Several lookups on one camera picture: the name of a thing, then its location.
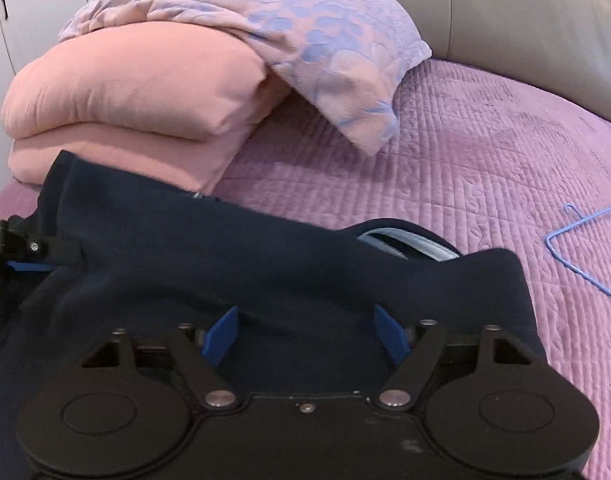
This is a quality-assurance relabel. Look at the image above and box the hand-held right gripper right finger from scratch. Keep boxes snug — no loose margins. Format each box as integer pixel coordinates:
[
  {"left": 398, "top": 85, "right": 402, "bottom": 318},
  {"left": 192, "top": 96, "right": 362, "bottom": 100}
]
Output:
[{"left": 373, "top": 305, "right": 542, "bottom": 409}]

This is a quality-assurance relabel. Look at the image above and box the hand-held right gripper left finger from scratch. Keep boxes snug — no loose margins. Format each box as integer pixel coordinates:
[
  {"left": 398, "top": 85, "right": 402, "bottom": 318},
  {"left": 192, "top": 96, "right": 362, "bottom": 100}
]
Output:
[{"left": 80, "top": 306, "right": 240, "bottom": 409}]

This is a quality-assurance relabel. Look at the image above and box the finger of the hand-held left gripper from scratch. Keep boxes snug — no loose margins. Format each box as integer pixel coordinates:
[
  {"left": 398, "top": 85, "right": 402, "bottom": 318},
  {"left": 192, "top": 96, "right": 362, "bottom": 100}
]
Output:
[
  {"left": 4, "top": 259, "right": 55, "bottom": 274},
  {"left": 0, "top": 216, "right": 51, "bottom": 257}
]

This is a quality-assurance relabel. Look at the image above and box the navy striped zip hoodie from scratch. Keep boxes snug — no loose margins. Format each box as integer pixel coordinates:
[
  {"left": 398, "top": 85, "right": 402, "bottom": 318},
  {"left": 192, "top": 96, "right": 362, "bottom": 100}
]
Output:
[{"left": 0, "top": 149, "right": 549, "bottom": 480}]

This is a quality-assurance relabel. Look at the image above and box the purple quilted bedspread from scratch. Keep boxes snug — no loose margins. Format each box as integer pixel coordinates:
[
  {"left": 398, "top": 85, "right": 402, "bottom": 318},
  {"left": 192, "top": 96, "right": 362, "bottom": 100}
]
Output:
[{"left": 0, "top": 57, "right": 611, "bottom": 480}]

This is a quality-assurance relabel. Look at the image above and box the folded pink duvet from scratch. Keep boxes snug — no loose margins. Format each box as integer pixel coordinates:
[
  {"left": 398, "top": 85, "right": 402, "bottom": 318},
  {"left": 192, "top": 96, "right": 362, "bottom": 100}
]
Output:
[{"left": 0, "top": 22, "right": 292, "bottom": 197}]

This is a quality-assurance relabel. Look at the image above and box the pink purple patterned pillow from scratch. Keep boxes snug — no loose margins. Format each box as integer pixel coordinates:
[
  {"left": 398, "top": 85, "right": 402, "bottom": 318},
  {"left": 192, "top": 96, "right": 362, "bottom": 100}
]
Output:
[{"left": 58, "top": 0, "right": 433, "bottom": 157}]

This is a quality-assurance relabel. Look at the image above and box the grey leather headboard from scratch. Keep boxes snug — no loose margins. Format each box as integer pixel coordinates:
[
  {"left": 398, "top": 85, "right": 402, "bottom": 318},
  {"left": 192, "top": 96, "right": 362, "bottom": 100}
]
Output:
[{"left": 122, "top": 0, "right": 611, "bottom": 129}]

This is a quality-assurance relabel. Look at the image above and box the blue wire clothes hanger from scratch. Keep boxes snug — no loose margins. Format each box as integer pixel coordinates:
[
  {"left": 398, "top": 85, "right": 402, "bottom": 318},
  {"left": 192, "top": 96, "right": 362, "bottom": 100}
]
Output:
[{"left": 545, "top": 202, "right": 611, "bottom": 307}]

